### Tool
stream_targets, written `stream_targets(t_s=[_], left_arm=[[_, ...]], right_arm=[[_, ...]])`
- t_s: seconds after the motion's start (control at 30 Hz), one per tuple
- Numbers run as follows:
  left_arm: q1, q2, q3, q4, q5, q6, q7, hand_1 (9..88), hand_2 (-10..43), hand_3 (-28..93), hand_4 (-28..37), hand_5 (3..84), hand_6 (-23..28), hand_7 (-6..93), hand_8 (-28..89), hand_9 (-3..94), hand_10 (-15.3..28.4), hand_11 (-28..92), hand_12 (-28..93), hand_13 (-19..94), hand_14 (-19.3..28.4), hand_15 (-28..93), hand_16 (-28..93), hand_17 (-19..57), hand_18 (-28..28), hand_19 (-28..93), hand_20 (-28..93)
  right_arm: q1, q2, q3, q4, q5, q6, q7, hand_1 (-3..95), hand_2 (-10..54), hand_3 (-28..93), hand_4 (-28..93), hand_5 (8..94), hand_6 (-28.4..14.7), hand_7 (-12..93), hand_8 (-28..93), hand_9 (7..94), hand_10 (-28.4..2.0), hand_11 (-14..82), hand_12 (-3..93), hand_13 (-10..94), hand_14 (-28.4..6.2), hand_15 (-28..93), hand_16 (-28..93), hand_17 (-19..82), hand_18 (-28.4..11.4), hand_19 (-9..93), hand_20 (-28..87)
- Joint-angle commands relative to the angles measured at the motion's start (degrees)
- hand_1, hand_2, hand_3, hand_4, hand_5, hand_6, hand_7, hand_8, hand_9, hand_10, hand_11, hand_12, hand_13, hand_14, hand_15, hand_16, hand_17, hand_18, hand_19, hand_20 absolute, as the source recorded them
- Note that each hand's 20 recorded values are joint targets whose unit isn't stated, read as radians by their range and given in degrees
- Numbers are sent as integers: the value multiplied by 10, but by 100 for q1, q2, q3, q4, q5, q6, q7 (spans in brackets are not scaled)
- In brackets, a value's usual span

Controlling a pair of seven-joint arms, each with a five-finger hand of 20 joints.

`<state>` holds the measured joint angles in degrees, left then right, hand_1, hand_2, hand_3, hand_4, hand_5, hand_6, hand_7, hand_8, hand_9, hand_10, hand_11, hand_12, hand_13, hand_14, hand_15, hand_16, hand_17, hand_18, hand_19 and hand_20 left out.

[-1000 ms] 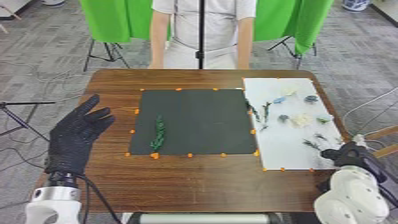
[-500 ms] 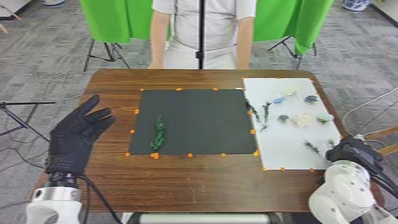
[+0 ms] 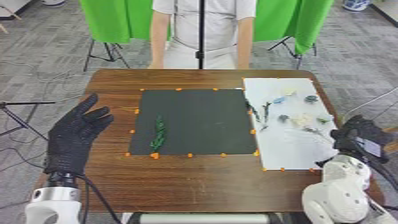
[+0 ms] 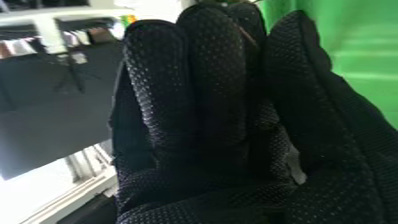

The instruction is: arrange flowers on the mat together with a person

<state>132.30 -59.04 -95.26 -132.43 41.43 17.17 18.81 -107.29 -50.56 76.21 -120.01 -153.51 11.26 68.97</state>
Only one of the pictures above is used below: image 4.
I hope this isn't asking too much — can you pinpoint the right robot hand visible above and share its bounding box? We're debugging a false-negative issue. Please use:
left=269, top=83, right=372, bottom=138
left=107, top=1, right=398, bottom=224

